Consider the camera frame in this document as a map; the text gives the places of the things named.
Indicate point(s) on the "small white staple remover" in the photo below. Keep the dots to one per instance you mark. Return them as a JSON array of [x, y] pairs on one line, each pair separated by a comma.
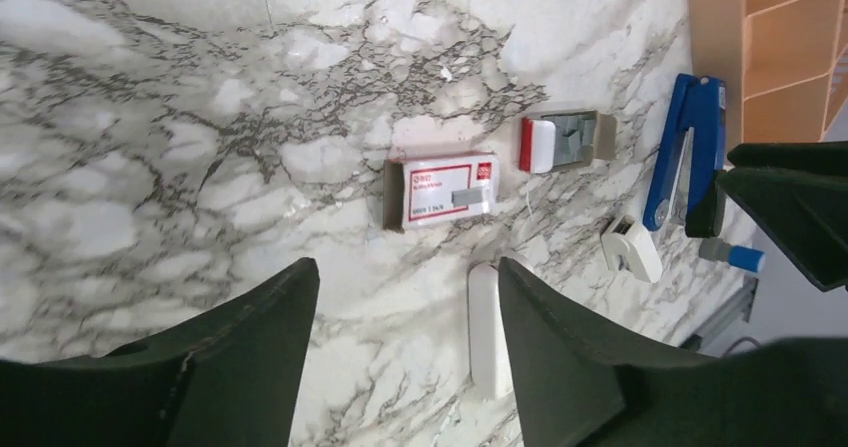
[[628, 245]]

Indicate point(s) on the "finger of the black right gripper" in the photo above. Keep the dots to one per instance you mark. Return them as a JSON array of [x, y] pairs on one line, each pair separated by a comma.
[[797, 194]]

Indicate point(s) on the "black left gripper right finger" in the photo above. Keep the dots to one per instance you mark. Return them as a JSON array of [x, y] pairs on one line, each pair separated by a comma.
[[581, 379]]

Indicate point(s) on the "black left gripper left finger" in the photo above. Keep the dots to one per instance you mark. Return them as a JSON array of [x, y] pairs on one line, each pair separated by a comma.
[[227, 377]]

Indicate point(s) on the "peach plastic desk organizer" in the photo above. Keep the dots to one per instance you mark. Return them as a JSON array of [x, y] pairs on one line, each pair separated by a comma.
[[784, 63]]

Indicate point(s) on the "red white staple box sleeve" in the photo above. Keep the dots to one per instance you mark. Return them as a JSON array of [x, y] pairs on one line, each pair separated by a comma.
[[420, 192]]

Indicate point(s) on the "staple box tray with staples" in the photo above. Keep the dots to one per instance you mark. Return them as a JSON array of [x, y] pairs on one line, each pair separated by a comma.
[[554, 141]]

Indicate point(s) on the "blue grey glue stick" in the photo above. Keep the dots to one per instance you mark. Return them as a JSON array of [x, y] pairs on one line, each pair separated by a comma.
[[742, 257]]

